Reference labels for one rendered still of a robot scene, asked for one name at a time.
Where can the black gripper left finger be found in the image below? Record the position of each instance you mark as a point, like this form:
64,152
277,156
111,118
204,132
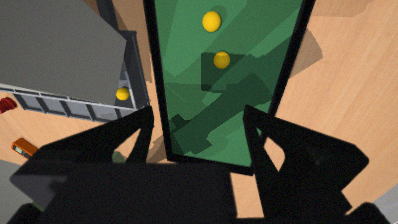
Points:
97,144

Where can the yellow ball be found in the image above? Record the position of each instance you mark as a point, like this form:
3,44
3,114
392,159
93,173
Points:
221,60
123,94
211,21

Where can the orange-brown flat block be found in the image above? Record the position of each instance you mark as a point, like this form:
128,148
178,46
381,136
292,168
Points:
24,148

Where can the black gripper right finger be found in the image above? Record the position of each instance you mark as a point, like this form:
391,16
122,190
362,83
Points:
314,161

